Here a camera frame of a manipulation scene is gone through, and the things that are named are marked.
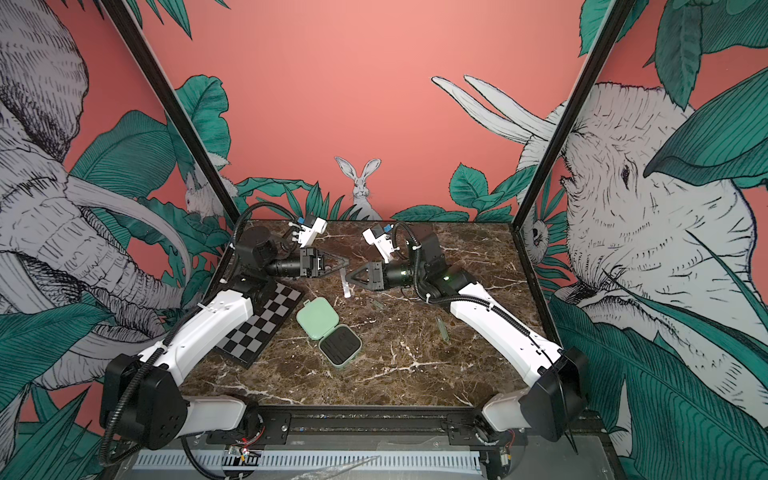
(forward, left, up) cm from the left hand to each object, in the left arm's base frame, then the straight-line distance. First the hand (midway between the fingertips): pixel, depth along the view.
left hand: (347, 265), depth 65 cm
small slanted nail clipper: (+9, -6, -35) cm, 36 cm away
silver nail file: (-4, 0, -4) cm, 6 cm away
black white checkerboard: (-5, +32, -30) cm, 45 cm away
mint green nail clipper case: (+2, +13, -33) cm, 36 cm away
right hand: (-2, 0, -1) cm, 3 cm away
